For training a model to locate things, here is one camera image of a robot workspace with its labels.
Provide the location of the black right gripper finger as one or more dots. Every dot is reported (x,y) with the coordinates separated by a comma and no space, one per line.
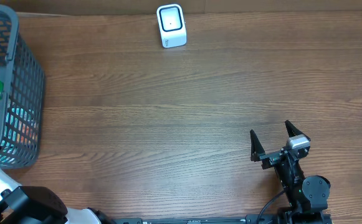
(256,148)
(292,130)

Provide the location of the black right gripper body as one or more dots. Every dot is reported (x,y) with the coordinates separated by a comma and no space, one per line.
(290,175)

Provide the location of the teal snack packet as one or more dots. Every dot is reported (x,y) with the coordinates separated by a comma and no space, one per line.
(19,145)

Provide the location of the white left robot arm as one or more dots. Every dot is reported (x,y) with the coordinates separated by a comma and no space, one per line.
(28,204)

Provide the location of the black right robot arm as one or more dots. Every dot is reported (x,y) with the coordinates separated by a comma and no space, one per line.
(307,196)

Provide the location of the white barcode scanner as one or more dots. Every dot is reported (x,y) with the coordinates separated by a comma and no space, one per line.
(171,25)

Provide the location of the grey plastic mesh basket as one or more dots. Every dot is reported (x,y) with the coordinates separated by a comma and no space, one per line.
(21,73)

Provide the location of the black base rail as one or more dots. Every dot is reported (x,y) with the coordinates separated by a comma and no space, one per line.
(193,220)

